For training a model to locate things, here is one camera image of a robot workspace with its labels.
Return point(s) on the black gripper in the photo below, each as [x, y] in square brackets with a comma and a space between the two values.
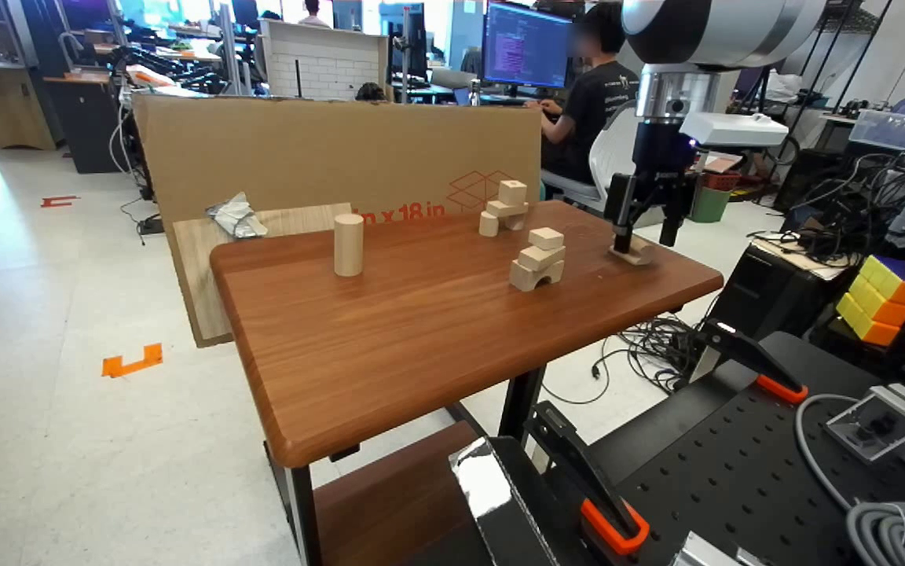
[666, 157]

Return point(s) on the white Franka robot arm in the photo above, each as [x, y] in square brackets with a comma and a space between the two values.
[721, 42]

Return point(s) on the wooden rectangular block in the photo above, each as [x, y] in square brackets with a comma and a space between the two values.
[505, 210]
[538, 256]

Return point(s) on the wooden arch block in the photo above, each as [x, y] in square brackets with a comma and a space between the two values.
[532, 276]

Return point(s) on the small wooden block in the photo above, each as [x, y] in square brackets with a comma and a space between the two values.
[489, 225]

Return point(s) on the wooden cylinder block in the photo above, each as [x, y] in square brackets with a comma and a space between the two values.
[347, 247]

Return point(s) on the green bucket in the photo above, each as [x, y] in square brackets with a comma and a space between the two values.
[713, 207]

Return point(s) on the white office chair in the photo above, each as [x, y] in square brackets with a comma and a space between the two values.
[604, 163]

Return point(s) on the red box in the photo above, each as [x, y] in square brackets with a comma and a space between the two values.
[726, 172]

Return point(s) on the person in black shirt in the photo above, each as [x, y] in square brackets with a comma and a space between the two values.
[591, 99]

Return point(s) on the black computer case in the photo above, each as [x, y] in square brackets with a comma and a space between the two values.
[772, 286]

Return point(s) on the computer monitor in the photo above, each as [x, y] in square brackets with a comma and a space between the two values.
[527, 50]

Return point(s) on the black table leg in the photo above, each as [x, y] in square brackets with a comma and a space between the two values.
[521, 396]

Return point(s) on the yellow orange colour cube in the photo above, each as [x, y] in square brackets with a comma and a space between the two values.
[881, 302]

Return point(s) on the silver power outlet box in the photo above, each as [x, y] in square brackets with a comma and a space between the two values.
[875, 424]

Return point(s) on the large cardboard sheet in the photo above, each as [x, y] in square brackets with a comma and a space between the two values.
[338, 157]

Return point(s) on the white partition panel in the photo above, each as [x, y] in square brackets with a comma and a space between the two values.
[326, 62]

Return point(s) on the brown lower shelf board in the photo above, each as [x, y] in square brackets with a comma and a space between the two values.
[390, 507]

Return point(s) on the crumpled white cloth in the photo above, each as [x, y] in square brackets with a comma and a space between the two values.
[233, 218]

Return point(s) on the light plywood board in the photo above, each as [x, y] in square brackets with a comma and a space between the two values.
[202, 271]

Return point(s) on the wooden cabinet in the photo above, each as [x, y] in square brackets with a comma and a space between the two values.
[2, 104]

